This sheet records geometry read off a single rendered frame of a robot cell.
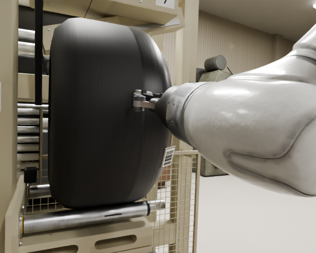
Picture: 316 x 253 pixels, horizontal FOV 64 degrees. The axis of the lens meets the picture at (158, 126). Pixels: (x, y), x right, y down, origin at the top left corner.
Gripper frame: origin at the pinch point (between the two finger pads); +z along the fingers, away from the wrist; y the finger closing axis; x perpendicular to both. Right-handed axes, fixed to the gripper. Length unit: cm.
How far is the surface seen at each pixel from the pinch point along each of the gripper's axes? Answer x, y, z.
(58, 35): -12.6, 16.8, 18.1
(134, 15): -32, -17, 64
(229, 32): -140, -406, 495
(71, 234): 38.0, 12.8, 10.6
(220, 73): -29, -295, 362
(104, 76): -3.9, 7.5, 5.4
